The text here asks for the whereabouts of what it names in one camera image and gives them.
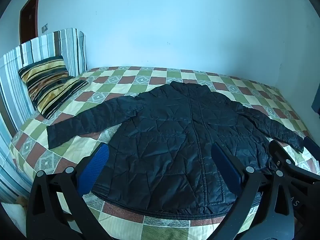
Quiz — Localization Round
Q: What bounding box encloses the striped yellow black pillow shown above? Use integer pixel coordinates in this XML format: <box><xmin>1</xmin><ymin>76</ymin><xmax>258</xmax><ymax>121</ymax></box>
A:
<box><xmin>18</xmin><ymin>55</ymin><xmax>88</xmax><ymax>120</ymax></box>

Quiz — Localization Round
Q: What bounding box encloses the black quilted jacket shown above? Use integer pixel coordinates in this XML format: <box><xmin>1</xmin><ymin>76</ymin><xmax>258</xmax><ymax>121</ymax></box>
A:
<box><xmin>46</xmin><ymin>81</ymin><xmax>305</xmax><ymax>217</ymax></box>

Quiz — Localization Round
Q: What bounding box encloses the dark blue cloth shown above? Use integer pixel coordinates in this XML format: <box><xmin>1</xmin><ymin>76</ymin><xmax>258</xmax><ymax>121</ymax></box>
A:
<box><xmin>311</xmin><ymin>85</ymin><xmax>320</xmax><ymax>118</ymax></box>

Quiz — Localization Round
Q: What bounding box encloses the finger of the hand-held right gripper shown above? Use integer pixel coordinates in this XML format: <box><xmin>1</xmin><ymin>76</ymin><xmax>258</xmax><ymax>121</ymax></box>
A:
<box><xmin>303</xmin><ymin>136</ymin><xmax>320</xmax><ymax>157</ymax></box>
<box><xmin>268</xmin><ymin>139</ymin><xmax>320</xmax><ymax>182</ymax></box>

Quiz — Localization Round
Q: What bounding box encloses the brown wooden door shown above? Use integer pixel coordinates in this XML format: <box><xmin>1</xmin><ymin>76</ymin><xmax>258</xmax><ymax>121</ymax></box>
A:
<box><xmin>19</xmin><ymin>0</ymin><xmax>41</xmax><ymax>44</ymax></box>

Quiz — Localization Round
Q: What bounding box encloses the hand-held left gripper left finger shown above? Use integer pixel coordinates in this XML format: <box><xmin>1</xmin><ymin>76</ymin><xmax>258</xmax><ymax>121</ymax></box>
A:
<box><xmin>26</xmin><ymin>144</ymin><xmax>110</xmax><ymax>240</ymax></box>

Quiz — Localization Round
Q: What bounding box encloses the checkered bed blanket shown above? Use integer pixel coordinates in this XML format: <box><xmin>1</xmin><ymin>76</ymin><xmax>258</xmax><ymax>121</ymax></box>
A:
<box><xmin>9</xmin><ymin>66</ymin><xmax>320</xmax><ymax>240</ymax></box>

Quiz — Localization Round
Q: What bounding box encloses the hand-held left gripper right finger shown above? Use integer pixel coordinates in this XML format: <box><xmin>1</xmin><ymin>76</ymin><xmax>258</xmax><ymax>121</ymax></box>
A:
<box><xmin>206</xmin><ymin>144</ymin><xmax>295</xmax><ymax>240</ymax></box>

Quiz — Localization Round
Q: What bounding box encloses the striped headboard cover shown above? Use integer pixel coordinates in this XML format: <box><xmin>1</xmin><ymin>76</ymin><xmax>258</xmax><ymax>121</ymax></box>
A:
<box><xmin>0</xmin><ymin>28</ymin><xmax>88</xmax><ymax>203</ymax></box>

